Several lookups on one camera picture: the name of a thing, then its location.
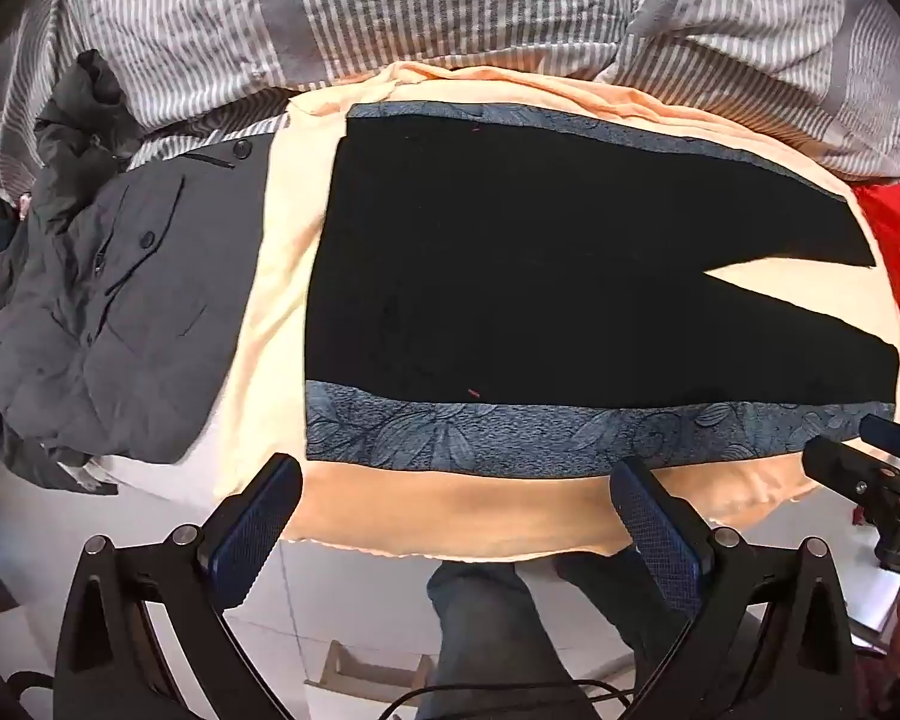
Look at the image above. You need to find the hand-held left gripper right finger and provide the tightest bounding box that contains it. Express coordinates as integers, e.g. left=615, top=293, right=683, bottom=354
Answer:
left=607, top=456, right=868, bottom=720

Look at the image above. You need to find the black cable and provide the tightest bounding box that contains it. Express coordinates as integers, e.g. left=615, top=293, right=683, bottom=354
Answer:
left=381, top=679, right=635, bottom=720

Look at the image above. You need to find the dark grey puffy jacket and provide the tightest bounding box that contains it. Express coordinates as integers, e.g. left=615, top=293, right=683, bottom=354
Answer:
left=0, top=49, right=147, bottom=496

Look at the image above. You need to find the person's leg in grey trousers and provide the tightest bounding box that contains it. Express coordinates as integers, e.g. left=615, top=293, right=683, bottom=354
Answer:
left=426, top=561, right=597, bottom=720
left=553, top=549, right=695, bottom=665

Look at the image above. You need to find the small wooden stool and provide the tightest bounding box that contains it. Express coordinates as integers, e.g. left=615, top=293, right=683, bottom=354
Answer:
left=304, top=640, right=437, bottom=707

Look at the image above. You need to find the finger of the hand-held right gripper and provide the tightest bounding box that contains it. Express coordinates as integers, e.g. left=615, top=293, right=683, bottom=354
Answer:
left=859, top=412, right=900, bottom=466
left=802, top=435, right=900, bottom=505

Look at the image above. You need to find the grey striped duvet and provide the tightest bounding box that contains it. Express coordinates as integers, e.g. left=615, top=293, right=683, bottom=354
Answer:
left=0, top=0, right=900, bottom=203

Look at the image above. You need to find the peach blanket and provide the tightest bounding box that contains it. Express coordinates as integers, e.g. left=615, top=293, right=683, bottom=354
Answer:
left=187, top=64, right=900, bottom=562

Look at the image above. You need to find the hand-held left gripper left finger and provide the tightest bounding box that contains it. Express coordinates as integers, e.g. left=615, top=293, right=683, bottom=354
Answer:
left=52, top=454, right=305, bottom=720

